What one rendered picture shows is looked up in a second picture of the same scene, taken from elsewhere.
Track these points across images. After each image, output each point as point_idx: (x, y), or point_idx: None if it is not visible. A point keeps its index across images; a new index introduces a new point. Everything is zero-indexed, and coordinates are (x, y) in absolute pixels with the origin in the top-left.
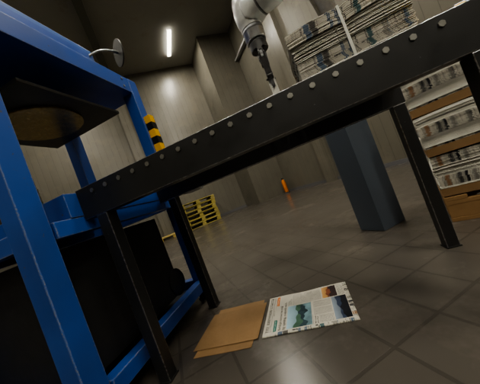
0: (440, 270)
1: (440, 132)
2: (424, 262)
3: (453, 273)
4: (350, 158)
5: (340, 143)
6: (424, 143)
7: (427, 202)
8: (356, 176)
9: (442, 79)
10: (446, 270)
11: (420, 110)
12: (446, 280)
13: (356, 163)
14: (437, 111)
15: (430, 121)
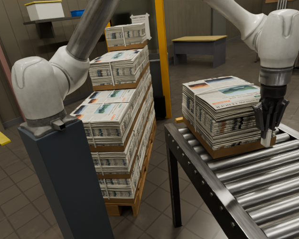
0: (211, 232)
1: (130, 158)
2: (199, 238)
3: (215, 227)
4: (97, 206)
5: (86, 194)
6: (128, 168)
7: (177, 204)
8: (101, 225)
9: (127, 121)
10: (210, 229)
11: (125, 143)
12: (222, 231)
13: (103, 209)
14: (128, 143)
15: (127, 151)
